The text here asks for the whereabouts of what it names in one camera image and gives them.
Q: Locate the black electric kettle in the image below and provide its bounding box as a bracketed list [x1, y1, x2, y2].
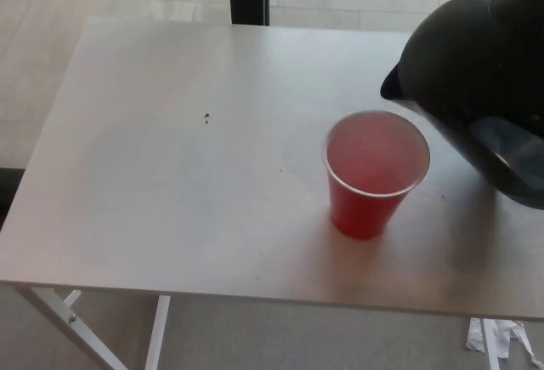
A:
[379, 0, 544, 211]

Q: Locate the red plastic cup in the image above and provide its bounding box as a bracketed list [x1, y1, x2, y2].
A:
[321, 109, 431, 242]

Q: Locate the white slanted table leg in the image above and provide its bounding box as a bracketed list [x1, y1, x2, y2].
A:
[12, 287, 121, 370]

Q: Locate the white straight table leg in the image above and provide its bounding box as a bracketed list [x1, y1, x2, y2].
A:
[483, 317, 502, 370]
[144, 295, 172, 370]

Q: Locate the crumpled white paper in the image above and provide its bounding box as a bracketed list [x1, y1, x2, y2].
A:
[465, 317, 539, 370]

